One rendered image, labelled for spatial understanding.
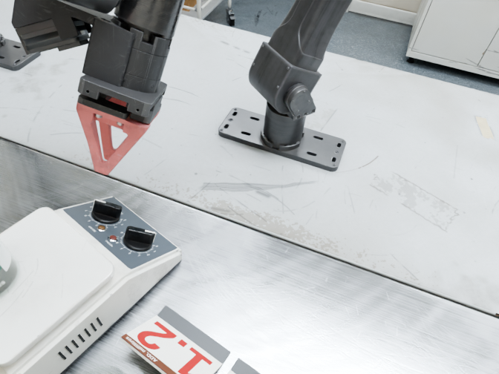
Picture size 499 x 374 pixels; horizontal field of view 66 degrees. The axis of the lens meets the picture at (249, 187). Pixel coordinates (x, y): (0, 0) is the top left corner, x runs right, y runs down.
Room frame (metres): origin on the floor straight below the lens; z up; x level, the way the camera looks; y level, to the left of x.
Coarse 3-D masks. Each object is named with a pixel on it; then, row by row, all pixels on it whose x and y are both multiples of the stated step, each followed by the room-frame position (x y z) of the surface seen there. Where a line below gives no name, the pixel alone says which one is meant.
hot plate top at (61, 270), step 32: (32, 224) 0.21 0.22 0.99; (64, 224) 0.21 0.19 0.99; (32, 256) 0.17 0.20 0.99; (64, 256) 0.18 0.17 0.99; (96, 256) 0.18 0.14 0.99; (32, 288) 0.14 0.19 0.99; (64, 288) 0.15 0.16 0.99; (96, 288) 0.15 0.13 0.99; (0, 320) 0.11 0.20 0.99; (32, 320) 0.11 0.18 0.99; (0, 352) 0.09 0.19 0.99
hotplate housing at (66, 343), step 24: (96, 240) 0.21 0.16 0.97; (120, 264) 0.19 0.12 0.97; (144, 264) 0.19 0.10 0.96; (168, 264) 0.21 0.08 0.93; (120, 288) 0.16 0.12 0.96; (144, 288) 0.18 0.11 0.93; (72, 312) 0.13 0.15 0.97; (96, 312) 0.14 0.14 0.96; (120, 312) 0.15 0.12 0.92; (48, 336) 0.11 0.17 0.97; (72, 336) 0.11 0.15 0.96; (96, 336) 0.13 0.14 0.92; (24, 360) 0.09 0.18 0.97; (48, 360) 0.09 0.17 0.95; (72, 360) 0.10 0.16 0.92
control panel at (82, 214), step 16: (80, 208) 0.26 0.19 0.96; (80, 224) 0.23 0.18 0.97; (96, 224) 0.24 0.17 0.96; (112, 224) 0.24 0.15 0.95; (128, 224) 0.25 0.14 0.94; (144, 224) 0.26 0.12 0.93; (112, 240) 0.22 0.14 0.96; (160, 240) 0.24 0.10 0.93; (128, 256) 0.20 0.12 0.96; (144, 256) 0.20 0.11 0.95
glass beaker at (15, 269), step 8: (0, 240) 0.16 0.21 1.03; (0, 248) 0.16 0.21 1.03; (0, 256) 0.15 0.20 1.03; (8, 256) 0.16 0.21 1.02; (0, 264) 0.15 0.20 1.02; (8, 264) 0.15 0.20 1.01; (16, 264) 0.16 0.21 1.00; (0, 272) 0.14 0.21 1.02; (8, 272) 0.15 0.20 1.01; (16, 272) 0.15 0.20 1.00; (0, 280) 0.14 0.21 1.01; (8, 280) 0.14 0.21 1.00; (16, 280) 0.15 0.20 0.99; (0, 288) 0.13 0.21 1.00; (8, 288) 0.14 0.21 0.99; (0, 296) 0.13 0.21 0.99
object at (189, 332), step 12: (168, 312) 0.16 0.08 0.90; (144, 324) 0.14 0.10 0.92; (168, 324) 0.15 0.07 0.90; (180, 324) 0.15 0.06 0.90; (192, 324) 0.15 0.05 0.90; (180, 336) 0.14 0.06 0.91; (192, 336) 0.14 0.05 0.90; (204, 336) 0.14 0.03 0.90; (132, 348) 0.11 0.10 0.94; (204, 348) 0.13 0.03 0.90; (216, 348) 0.13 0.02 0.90; (216, 360) 0.12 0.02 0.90; (216, 372) 0.11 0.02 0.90
